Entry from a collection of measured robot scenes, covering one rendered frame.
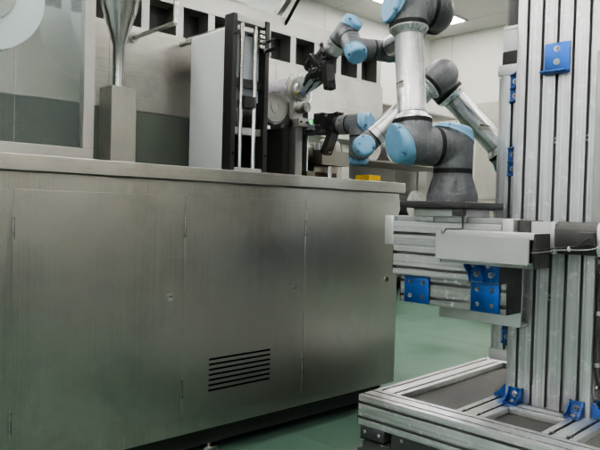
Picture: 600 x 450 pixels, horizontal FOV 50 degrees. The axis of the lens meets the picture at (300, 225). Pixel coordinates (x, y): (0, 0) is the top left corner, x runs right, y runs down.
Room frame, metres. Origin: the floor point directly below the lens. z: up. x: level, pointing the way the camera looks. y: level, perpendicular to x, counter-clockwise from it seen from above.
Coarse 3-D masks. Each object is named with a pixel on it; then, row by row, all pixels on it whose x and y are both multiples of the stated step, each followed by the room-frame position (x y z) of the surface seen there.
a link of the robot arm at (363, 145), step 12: (444, 60) 2.31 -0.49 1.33; (432, 72) 2.27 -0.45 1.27; (444, 72) 2.26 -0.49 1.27; (456, 72) 2.30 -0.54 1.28; (432, 84) 2.25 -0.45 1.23; (444, 84) 2.27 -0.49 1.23; (432, 96) 2.29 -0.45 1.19; (396, 108) 2.27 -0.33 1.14; (384, 120) 2.27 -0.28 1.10; (372, 132) 2.26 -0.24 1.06; (384, 132) 2.26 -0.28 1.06; (360, 144) 2.24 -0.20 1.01; (372, 144) 2.24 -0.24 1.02; (360, 156) 2.28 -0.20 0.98
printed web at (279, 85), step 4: (272, 80) 2.65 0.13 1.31; (276, 80) 2.62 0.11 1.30; (280, 80) 2.60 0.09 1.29; (284, 80) 2.57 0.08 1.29; (272, 84) 2.62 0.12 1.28; (276, 84) 2.60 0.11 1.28; (280, 84) 2.58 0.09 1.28; (284, 84) 2.56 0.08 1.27; (272, 88) 2.60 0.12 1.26; (276, 88) 2.59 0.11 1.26; (280, 88) 2.57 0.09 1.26; (284, 88) 2.55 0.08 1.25; (280, 92) 2.57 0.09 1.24; (284, 92) 2.55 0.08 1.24; (236, 100) 2.58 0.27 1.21; (236, 104) 2.58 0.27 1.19; (236, 108) 2.58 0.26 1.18; (236, 112) 2.58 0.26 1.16; (244, 112) 2.54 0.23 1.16; (248, 112) 2.52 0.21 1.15; (236, 116) 2.58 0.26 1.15; (244, 116) 2.55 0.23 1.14; (248, 116) 2.53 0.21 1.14; (236, 120) 2.60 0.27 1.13; (244, 120) 2.56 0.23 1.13; (248, 120) 2.55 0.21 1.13; (268, 120) 2.48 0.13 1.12; (236, 124) 2.62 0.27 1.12; (244, 124) 2.59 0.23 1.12; (248, 124) 2.58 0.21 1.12; (268, 124) 2.52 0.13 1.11; (272, 124) 2.51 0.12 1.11
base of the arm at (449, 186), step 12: (444, 168) 1.90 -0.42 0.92; (456, 168) 1.89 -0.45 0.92; (432, 180) 1.94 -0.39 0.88; (444, 180) 1.90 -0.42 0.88; (456, 180) 1.89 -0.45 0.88; (468, 180) 1.90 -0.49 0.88; (432, 192) 1.92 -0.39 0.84; (444, 192) 1.89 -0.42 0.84; (456, 192) 1.89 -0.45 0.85; (468, 192) 1.88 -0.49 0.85
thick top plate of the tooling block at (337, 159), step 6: (318, 150) 2.64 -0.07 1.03; (318, 156) 2.64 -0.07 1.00; (324, 156) 2.63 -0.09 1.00; (330, 156) 2.65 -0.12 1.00; (336, 156) 2.68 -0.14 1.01; (342, 156) 2.70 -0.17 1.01; (312, 162) 2.66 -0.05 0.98; (318, 162) 2.64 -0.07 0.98; (324, 162) 2.63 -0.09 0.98; (330, 162) 2.65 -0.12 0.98; (336, 162) 2.68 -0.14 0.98; (342, 162) 2.70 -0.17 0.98; (348, 162) 2.73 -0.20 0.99
